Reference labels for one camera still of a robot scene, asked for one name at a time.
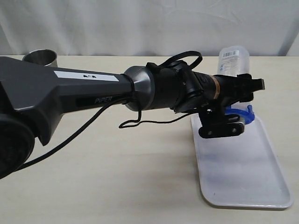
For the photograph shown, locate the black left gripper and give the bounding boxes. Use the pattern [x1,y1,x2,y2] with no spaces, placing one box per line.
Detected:
[216,73,265,105]

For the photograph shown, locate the blue plastic lid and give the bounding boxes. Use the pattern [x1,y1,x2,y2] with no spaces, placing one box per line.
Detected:
[225,103,255,125]

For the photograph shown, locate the clear plastic tall container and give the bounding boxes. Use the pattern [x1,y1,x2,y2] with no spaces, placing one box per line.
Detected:
[217,46,252,110]

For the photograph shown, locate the stainless steel cup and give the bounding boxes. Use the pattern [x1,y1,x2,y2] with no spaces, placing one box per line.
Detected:
[22,49,58,67]

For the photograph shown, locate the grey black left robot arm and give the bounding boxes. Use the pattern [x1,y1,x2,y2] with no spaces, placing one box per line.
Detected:
[0,51,265,178]

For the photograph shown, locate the white rectangular plastic tray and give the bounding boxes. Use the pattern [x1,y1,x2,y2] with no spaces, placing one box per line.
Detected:
[191,115,294,210]

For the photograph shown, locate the white backdrop curtain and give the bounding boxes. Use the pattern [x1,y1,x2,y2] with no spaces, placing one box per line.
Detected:
[0,0,299,56]

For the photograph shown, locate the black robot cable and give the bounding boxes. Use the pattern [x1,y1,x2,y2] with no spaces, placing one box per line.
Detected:
[0,50,203,180]

